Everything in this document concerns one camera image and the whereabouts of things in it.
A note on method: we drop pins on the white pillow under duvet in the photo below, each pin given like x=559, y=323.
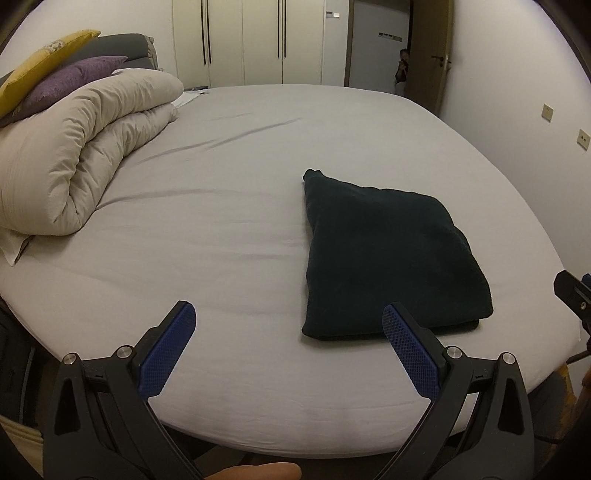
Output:
x=12, y=244

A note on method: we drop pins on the person in doorway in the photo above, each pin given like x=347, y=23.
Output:
x=401, y=76

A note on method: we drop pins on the cream wardrobe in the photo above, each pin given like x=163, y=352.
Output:
x=242, y=42

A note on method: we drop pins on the brown wooden door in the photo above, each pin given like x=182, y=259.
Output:
x=431, y=34

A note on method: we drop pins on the grey headboard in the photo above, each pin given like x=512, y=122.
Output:
x=137, y=48

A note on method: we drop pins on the white bed mattress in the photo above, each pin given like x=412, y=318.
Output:
x=212, y=212

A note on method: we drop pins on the dark green garment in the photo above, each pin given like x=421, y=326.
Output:
x=372, y=247

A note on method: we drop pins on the yellow pillow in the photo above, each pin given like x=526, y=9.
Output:
x=39, y=65

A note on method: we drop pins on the purple pillow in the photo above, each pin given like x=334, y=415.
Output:
x=61, y=83

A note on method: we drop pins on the papers on bed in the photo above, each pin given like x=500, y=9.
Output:
x=186, y=97

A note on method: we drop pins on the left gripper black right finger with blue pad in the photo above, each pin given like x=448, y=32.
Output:
x=478, y=424

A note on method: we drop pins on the person's right hand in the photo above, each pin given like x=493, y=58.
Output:
x=271, y=471

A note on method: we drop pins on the lower wall socket plate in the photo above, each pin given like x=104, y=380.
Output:
x=583, y=139

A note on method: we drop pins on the beige rolled duvet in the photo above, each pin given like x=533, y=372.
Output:
x=56, y=165

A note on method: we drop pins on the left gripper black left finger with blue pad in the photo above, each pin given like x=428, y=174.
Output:
x=100, y=424

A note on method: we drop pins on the upper wall switch plate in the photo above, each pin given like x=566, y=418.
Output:
x=547, y=113

